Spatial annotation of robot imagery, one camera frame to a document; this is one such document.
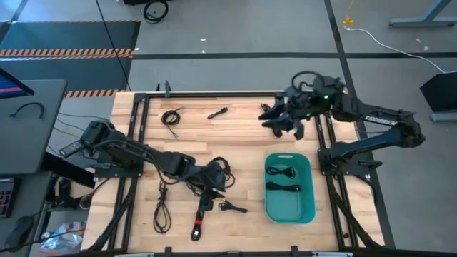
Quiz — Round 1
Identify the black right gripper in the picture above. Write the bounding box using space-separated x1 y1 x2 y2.
258 87 318 130

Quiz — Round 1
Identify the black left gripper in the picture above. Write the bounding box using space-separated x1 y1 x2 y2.
194 162 226 199

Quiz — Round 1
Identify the black cable with USB-A plug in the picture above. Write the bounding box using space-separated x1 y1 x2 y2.
218 200 248 214

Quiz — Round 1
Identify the black cable with red tie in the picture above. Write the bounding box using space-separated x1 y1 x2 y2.
190 209 205 242
260 102 283 139

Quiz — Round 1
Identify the long black looped cable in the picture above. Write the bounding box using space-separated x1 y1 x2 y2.
152 179 172 235

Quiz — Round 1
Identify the short black cable bundle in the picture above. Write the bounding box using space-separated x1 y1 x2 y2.
206 106 229 121

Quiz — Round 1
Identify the teal plastic bin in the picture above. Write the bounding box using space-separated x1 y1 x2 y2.
263 152 317 225

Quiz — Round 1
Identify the black cable with tail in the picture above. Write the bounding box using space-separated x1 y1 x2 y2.
160 106 182 140

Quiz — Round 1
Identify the black equipment under desk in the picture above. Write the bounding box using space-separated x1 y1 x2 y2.
53 176 96 211

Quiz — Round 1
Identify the black remote control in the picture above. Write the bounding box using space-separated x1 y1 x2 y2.
58 139 86 158

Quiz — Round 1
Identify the crumpled plastic bag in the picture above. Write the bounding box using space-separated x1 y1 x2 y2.
39 220 87 253

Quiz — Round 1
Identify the black panel on stand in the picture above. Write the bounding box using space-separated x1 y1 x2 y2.
419 70 457 123

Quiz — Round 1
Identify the gray metal desk leg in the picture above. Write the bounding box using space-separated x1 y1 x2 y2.
388 0 457 29

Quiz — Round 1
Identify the gray desk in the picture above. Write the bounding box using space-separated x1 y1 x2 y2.
0 79 68 176

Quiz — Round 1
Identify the black computer mouse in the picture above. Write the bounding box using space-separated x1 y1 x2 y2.
4 215 36 251

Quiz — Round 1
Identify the computer keyboard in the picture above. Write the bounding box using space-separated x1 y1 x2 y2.
0 177 21 219

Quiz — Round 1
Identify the black mat with hazard stripes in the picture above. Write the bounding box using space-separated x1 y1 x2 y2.
0 19 142 99

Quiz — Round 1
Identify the computer monitor with lit screen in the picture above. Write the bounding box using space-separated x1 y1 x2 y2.
0 67 36 100

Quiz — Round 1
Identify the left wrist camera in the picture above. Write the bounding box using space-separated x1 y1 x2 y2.
198 190 216 212

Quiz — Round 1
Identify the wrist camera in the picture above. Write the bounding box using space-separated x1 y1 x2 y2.
292 119 306 141
198 190 216 212

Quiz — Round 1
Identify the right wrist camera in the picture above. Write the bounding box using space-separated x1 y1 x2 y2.
292 119 306 141

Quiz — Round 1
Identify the black aluminium table frame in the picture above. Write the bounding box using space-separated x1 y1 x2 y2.
81 91 397 257

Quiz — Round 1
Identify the yellow hanging cord with plug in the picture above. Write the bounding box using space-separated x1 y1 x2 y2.
342 0 356 29

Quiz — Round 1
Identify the white floor cable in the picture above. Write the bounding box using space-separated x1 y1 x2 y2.
344 26 449 74

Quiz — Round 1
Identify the black coiled floor cable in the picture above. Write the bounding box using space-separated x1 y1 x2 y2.
142 0 170 25

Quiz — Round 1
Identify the thin black hanging cable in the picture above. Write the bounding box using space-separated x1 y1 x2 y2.
94 0 132 93

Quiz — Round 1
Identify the black curved strap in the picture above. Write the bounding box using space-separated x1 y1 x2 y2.
9 101 46 120

